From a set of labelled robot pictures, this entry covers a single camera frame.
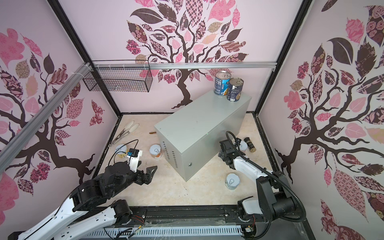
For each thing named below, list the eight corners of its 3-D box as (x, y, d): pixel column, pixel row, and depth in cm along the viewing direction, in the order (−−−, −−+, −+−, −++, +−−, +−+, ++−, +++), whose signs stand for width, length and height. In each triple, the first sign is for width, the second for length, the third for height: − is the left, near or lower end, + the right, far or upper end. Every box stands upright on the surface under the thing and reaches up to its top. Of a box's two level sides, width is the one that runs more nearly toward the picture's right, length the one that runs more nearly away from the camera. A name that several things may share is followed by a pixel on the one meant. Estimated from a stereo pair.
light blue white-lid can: (226, 190, 83) (227, 187, 79) (224, 176, 88) (225, 173, 84) (238, 190, 83) (241, 187, 79) (236, 176, 88) (238, 173, 84)
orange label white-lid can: (150, 158, 97) (148, 153, 91) (152, 149, 101) (150, 143, 96) (162, 158, 97) (160, 153, 91) (163, 149, 101) (161, 143, 96)
